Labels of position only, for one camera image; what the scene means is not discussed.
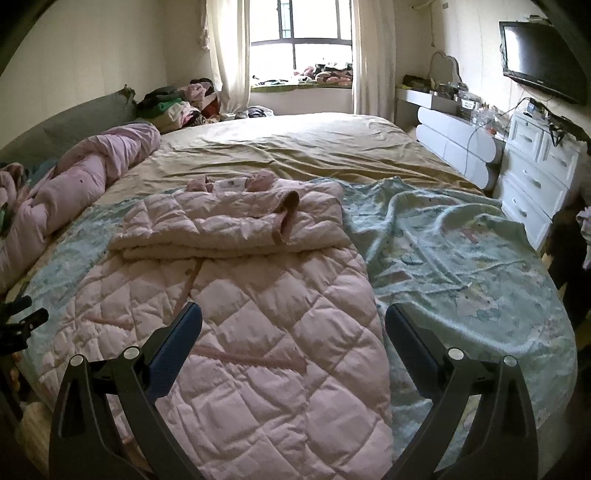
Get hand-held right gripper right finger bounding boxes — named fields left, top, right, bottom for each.
left=385, top=303, right=540, bottom=480

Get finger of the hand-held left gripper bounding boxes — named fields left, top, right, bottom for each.
left=0, top=308, right=49, bottom=346
left=0, top=295, right=33, bottom=320

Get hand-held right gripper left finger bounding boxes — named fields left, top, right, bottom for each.
left=48, top=302, right=206, bottom=480

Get pink quilted jacket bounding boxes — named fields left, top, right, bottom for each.
left=39, top=170, right=395, bottom=480

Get dark hanging clothes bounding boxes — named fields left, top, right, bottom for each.
left=549, top=203, right=591, bottom=333

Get pile of mixed clothes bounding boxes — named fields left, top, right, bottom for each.
left=136, top=79, right=222, bottom=130

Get small heap of dark clothes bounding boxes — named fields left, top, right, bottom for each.
left=233, top=105, right=275, bottom=121

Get heap of pink clothes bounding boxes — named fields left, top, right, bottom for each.
left=293, top=61, right=354, bottom=86

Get pale green cartoon print blanket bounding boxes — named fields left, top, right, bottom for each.
left=18, top=175, right=578, bottom=476

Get pink rolled duvet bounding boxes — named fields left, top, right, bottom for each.
left=0, top=121, right=162, bottom=294

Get grey padded headboard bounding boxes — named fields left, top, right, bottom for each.
left=0, top=85, right=139, bottom=167

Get white chest of drawers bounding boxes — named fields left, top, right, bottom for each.
left=492, top=111, right=587, bottom=252

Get white dressing table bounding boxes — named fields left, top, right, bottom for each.
left=394, top=85, right=506, bottom=190

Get beige bed sheet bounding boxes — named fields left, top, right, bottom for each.
left=99, top=112, right=485, bottom=206

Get cluster of cosmetic bottles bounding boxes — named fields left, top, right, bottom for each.
left=434, top=82, right=509, bottom=134

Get cloud shaped mirror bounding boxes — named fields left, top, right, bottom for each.
left=429, top=51, right=465, bottom=88

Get cream curtain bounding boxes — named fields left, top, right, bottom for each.
left=351, top=0, right=398, bottom=123
left=203, top=0, right=252, bottom=116

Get window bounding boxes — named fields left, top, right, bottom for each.
left=249, top=0, right=356, bottom=90

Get black flat television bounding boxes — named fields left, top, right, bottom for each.
left=499, top=21, right=591, bottom=106

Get tangle of black cables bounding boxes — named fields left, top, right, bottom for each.
left=522, top=97, right=587, bottom=139

